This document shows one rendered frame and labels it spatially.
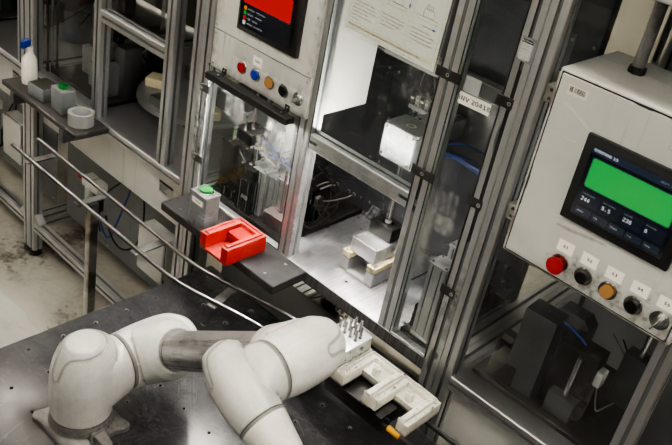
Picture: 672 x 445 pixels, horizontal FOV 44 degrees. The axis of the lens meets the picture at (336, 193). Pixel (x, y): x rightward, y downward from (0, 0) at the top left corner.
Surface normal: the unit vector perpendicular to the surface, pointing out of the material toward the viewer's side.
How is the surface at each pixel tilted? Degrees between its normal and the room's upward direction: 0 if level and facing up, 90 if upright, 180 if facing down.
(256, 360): 17
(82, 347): 6
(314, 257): 0
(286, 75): 90
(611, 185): 90
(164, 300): 0
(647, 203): 90
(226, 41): 90
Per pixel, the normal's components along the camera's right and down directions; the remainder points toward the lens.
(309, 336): 0.43, -0.65
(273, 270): 0.18, -0.86
